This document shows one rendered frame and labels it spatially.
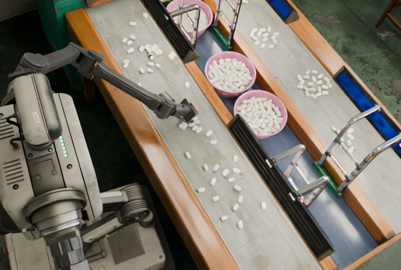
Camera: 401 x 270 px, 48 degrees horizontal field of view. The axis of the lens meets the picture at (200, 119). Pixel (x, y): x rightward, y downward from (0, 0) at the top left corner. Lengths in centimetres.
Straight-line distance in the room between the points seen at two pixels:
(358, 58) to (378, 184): 165
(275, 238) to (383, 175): 63
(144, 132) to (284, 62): 88
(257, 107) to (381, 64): 170
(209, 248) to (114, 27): 129
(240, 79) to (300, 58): 38
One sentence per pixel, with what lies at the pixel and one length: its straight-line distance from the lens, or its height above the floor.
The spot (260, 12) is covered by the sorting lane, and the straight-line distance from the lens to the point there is 272.
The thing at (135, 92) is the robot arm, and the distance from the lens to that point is 197.
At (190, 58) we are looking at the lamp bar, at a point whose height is 107.
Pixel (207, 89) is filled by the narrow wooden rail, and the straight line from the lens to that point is 228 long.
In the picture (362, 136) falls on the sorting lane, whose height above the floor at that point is 74.
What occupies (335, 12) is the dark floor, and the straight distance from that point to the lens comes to 403.
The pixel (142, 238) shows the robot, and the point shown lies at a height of 48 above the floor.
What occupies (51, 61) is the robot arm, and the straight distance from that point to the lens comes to 177.
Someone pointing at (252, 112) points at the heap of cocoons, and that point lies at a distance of 227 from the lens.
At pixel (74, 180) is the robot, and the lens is 128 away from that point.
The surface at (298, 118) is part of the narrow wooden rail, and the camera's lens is 229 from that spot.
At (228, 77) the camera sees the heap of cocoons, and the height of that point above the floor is 74.
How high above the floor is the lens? 260
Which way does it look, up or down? 58 degrees down
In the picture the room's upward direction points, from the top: 11 degrees clockwise
